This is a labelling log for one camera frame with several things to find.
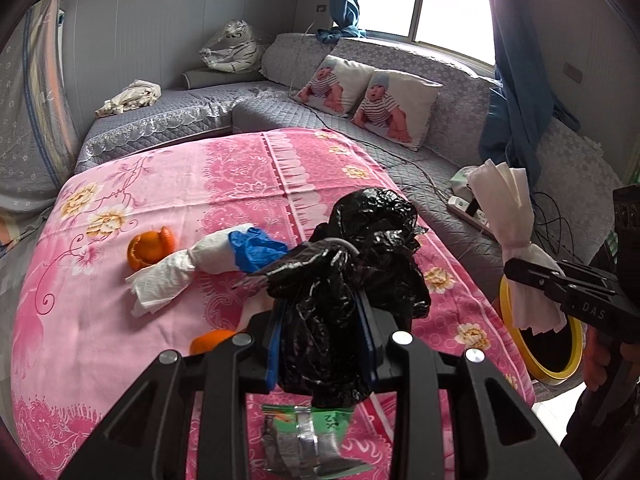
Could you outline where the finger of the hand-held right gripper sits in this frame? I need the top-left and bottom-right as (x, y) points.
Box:
(504, 258), (571, 311)

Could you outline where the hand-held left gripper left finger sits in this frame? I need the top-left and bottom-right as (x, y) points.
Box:
(60, 310), (283, 480)

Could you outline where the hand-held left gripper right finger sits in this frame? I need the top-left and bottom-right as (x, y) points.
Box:
(355, 295), (583, 480)

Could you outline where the long white tissue bundle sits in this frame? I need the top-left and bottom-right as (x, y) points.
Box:
(467, 158), (568, 333)

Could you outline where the black plastic bag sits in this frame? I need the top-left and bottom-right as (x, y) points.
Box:
(235, 186), (432, 410)

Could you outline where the yellow rimmed black trash bin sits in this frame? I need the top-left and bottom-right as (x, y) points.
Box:
(497, 275), (585, 386)

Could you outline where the person's right forearm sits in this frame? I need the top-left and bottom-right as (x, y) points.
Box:
(560, 385), (626, 480)

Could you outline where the person's right hand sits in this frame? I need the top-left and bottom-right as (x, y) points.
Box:
(582, 332), (623, 391)

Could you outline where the orange peel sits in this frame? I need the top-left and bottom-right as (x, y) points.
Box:
(127, 226), (176, 270)
(190, 329), (238, 356)

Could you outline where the silver green packet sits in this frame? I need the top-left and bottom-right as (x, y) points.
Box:
(260, 402), (376, 476)

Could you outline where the white power strip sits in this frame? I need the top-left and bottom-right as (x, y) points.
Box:
(447, 195), (496, 238)

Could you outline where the blue plastic bag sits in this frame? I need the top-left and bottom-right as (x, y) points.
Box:
(227, 227), (290, 273)

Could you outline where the light green cloth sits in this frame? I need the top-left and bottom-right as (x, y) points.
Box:
(450, 166), (483, 196)

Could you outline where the short white tissue bundle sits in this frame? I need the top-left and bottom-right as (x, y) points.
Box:
(125, 232), (241, 317)

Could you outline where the pink floral blanket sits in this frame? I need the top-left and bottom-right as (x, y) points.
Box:
(10, 127), (536, 480)

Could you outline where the long blue curtain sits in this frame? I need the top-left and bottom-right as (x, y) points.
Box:
(477, 0), (581, 181)

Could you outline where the baby print pillow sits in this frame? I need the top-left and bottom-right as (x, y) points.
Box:
(296, 54), (376, 118)
(350, 69), (443, 152)

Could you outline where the grey quilted corner sofa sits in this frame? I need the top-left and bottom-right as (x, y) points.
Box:
(75, 32), (626, 401)

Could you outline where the window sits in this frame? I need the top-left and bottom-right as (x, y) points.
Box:
(357, 0), (498, 68)

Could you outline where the grey bolster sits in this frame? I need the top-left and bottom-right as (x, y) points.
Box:
(181, 66), (263, 88)

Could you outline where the crumpled cream cloth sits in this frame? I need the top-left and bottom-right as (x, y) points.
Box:
(95, 80), (163, 118)

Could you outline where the white tiger plush toy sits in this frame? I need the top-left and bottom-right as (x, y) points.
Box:
(200, 20), (265, 73)

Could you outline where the short blue curtain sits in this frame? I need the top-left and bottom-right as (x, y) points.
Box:
(327, 0), (368, 43)

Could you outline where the black cable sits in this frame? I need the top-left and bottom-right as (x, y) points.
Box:
(530, 190), (596, 266)

